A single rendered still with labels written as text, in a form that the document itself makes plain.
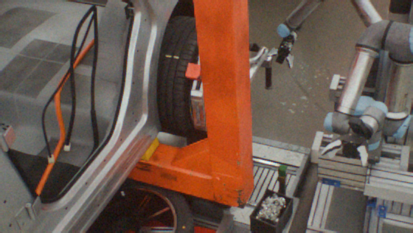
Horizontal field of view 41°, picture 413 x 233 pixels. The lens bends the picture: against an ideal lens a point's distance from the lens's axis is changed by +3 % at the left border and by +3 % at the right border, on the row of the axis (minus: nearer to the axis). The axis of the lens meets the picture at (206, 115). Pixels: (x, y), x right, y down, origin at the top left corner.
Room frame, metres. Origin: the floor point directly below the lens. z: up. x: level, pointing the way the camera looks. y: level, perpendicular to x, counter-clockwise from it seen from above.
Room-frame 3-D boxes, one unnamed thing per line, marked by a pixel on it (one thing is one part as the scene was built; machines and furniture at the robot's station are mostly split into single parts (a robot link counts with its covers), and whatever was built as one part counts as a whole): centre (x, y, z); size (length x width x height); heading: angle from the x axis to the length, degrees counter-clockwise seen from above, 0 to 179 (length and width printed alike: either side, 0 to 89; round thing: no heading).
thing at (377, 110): (1.59, -0.64, 1.21); 0.11 x 0.08 x 0.09; 142
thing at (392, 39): (1.79, -0.80, 1.19); 0.15 x 0.12 x 0.55; 52
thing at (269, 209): (1.74, -0.27, 0.51); 0.20 x 0.14 x 0.13; 145
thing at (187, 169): (2.04, 0.20, 0.69); 0.52 x 0.17 x 0.35; 63
